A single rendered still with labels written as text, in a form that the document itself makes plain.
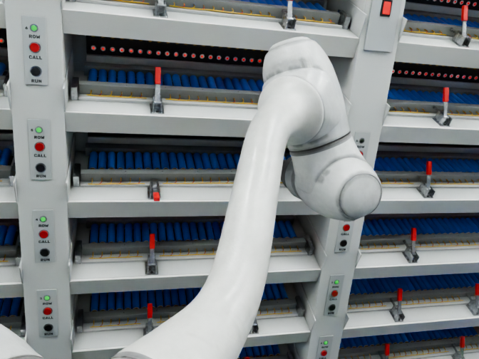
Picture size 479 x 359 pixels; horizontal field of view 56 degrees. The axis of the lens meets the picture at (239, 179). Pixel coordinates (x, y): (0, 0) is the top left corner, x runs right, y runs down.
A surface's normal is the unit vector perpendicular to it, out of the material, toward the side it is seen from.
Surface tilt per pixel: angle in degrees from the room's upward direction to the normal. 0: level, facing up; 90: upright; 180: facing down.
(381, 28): 90
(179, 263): 18
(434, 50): 109
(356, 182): 76
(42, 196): 90
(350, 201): 87
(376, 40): 90
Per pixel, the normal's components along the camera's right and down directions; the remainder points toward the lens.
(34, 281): 0.24, 0.33
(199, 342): 0.47, -0.77
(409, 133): 0.20, 0.61
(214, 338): 0.64, -0.61
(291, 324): 0.16, -0.80
